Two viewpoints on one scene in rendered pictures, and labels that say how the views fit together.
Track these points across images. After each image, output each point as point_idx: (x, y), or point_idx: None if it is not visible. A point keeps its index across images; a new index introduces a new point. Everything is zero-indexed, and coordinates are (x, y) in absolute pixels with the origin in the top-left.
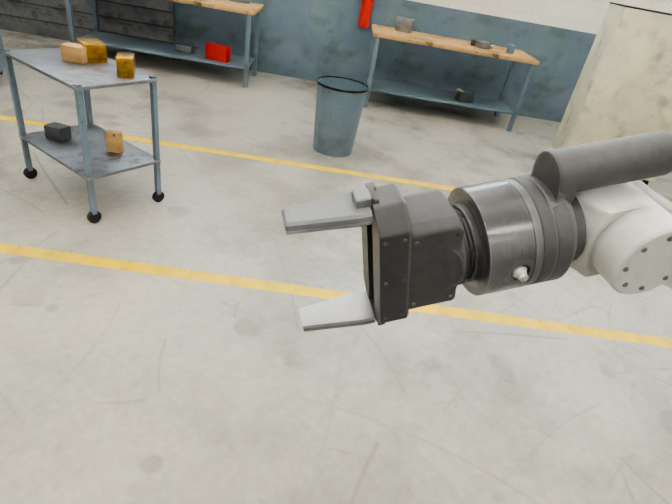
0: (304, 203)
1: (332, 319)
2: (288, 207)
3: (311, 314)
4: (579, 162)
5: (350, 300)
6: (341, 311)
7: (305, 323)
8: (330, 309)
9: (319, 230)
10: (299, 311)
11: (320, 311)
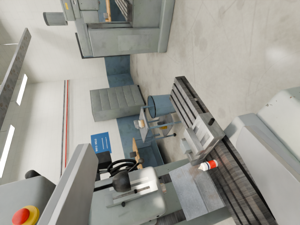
0: (65, 167)
1: (257, 178)
2: (73, 151)
3: (247, 146)
4: None
5: (299, 202)
6: (272, 189)
7: (238, 146)
8: (265, 168)
9: (91, 195)
10: (241, 128)
11: (255, 155)
